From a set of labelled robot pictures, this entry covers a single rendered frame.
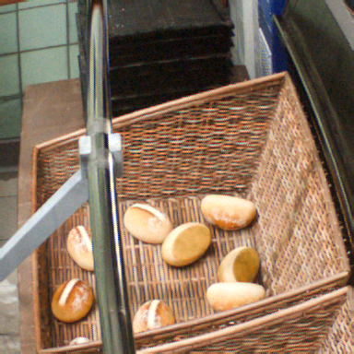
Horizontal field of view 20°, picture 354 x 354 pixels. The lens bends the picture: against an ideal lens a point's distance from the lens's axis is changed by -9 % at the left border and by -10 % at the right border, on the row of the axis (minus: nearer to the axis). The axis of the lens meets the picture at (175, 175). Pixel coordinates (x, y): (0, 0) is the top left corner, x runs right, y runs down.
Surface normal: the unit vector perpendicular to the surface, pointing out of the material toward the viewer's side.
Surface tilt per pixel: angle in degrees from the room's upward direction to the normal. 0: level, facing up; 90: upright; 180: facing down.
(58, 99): 0
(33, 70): 90
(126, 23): 0
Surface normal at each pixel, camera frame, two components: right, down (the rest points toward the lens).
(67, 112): -0.03, -0.80
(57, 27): 0.09, 0.59
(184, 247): 0.52, -0.17
